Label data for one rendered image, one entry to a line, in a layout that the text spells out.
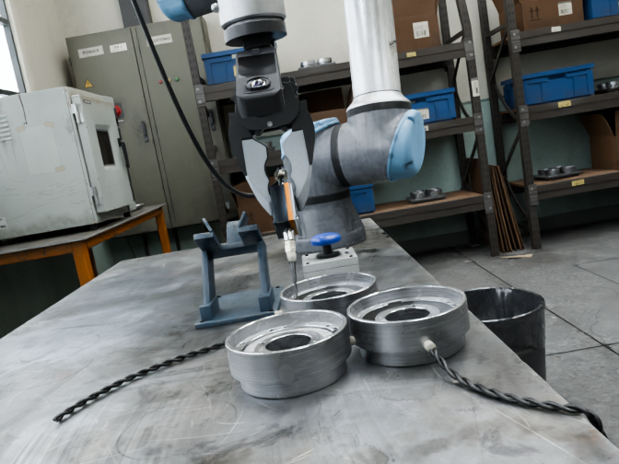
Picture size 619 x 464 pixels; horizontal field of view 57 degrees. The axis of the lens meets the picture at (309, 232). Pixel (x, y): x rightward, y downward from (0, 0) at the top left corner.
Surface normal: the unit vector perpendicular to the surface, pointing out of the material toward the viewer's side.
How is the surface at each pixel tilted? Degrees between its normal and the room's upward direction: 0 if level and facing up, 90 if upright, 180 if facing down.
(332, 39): 90
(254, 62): 32
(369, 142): 81
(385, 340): 90
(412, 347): 90
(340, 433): 0
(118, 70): 90
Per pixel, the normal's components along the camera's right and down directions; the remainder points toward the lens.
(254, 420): -0.17, -0.98
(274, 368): -0.17, 0.18
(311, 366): 0.35, 0.08
